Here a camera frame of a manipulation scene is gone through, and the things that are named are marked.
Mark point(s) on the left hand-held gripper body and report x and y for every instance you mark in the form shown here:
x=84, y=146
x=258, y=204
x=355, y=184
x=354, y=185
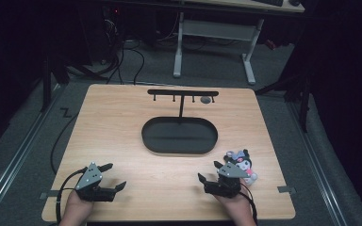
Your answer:
x=89, y=179

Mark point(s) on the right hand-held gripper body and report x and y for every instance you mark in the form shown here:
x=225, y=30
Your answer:
x=227, y=183

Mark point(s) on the black hook rack with tray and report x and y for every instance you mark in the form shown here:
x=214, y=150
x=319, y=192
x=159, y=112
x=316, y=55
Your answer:
x=179, y=135

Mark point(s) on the person's right hand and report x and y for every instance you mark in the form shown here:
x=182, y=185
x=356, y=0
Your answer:
x=237, y=204

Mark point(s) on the person's left hand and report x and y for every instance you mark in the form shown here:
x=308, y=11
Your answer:
x=77, y=205

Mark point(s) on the grey tape strip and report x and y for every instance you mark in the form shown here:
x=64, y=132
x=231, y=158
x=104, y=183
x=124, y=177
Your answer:
x=286, y=189
x=46, y=195

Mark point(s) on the grey round table grommet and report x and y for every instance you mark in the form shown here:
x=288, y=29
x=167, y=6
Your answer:
x=205, y=100

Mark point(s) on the black metal stand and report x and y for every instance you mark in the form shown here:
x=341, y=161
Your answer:
x=303, y=100
x=47, y=81

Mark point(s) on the small red object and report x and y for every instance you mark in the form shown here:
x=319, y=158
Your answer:
x=270, y=44

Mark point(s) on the dark computer tower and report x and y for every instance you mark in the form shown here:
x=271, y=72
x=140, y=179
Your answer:
x=111, y=28

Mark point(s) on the black keyboard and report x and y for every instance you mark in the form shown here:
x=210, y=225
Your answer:
x=270, y=2

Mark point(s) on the black computer mouse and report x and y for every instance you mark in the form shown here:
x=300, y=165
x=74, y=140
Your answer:
x=294, y=2

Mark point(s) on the metal floor rail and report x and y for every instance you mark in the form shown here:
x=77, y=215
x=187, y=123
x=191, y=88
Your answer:
x=315, y=157
x=11, y=166

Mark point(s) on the white metal frame desk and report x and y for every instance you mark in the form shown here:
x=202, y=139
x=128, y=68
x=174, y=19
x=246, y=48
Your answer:
x=218, y=29

